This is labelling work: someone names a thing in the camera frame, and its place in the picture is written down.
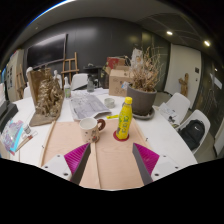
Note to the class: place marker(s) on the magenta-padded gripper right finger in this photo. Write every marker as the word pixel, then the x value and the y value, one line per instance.
pixel 148 160

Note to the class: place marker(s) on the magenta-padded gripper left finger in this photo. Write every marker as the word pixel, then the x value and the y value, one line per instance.
pixel 75 158

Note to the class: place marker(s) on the yellow drink bottle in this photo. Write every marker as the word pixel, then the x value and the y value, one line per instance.
pixel 124 121

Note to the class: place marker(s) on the white spotted mug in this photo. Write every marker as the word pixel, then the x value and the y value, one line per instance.
pixel 89 131

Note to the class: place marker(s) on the flat round red coaster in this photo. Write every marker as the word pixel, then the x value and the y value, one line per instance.
pixel 115 136

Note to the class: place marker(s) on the grey plant saucer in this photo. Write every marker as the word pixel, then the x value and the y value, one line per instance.
pixel 146 116

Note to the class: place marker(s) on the white paper stack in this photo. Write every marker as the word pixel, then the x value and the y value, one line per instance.
pixel 167 112

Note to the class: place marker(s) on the black backpack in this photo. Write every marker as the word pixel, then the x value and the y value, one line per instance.
pixel 192 133

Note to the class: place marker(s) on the newspaper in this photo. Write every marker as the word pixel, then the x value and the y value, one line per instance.
pixel 87 106

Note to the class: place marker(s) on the small white-lidded jar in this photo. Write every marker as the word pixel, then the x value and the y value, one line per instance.
pixel 27 129

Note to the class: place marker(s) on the yellow marker pen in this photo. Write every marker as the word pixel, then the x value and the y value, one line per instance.
pixel 112 116

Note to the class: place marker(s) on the dried plant in grey pot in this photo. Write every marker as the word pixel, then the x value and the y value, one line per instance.
pixel 140 100

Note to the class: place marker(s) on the brown golden relief sculpture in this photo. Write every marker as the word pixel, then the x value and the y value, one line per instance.
pixel 46 100

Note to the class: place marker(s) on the small pale cup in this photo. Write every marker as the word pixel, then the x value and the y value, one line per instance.
pixel 109 103

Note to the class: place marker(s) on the white chair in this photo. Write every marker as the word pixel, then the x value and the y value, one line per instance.
pixel 26 92
pixel 79 81
pixel 200 116
pixel 181 103

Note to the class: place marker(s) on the purple and teal paintings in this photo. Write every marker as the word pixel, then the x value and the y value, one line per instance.
pixel 11 135

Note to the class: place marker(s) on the clear spray bottle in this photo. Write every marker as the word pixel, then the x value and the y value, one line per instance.
pixel 67 90

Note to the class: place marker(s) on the clear glass bottle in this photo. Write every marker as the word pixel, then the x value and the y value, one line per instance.
pixel 90 85

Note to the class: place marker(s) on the black foam block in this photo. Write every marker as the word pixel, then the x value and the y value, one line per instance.
pixel 8 115

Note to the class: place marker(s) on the white plaster bust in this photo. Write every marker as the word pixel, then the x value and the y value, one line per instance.
pixel 58 80

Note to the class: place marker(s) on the wooden figure sculpture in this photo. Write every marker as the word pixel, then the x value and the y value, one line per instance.
pixel 183 85

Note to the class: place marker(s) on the cardboard box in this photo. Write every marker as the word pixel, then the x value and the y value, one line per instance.
pixel 118 81

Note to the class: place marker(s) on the wooden easel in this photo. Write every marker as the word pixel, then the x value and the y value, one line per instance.
pixel 70 68
pixel 21 81

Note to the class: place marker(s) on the white display cabinet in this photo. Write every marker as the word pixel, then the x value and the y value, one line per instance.
pixel 15 75

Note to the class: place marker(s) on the red box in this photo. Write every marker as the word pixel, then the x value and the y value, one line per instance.
pixel 115 62

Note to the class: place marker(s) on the round ceiling spotlights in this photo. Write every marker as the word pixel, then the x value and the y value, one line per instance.
pixel 207 43

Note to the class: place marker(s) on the long white ceiling light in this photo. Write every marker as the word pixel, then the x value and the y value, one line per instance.
pixel 50 9

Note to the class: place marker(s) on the black wall screen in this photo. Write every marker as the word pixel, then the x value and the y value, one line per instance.
pixel 46 50

